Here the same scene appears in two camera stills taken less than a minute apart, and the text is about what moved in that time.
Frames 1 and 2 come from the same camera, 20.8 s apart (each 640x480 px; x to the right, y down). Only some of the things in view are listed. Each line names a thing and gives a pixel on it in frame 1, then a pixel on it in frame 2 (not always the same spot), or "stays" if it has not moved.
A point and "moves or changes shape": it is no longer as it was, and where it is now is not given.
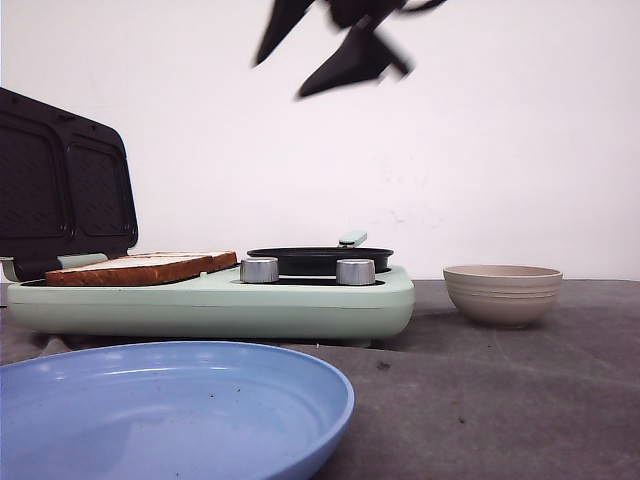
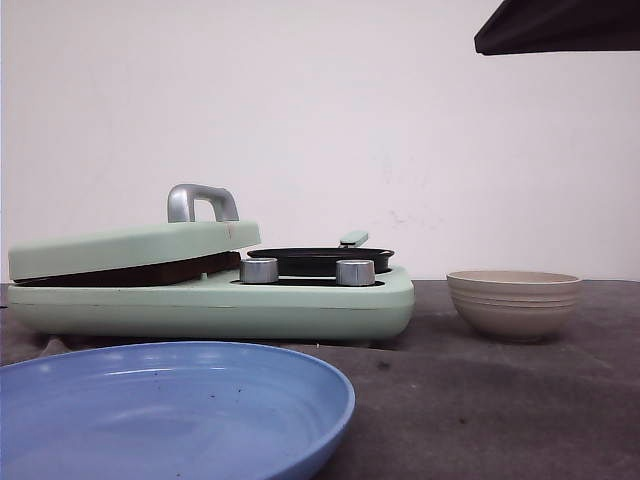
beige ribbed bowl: [497, 296] moves or changes shape
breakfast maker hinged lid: [66, 186] -> [201, 218]
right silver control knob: [355, 271] stays
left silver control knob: [259, 270] stays
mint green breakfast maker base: [301, 305] stays
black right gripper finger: [364, 57] -> [534, 26]
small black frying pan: [322, 260] stays
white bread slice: [129, 269] moves or changes shape
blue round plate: [178, 410] stays
